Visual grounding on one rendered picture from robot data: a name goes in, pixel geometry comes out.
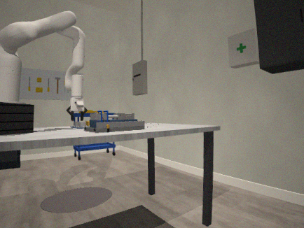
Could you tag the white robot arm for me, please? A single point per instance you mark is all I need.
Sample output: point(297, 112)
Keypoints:
point(19, 34)

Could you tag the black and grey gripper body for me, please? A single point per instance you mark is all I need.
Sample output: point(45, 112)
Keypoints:
point(73, 105)

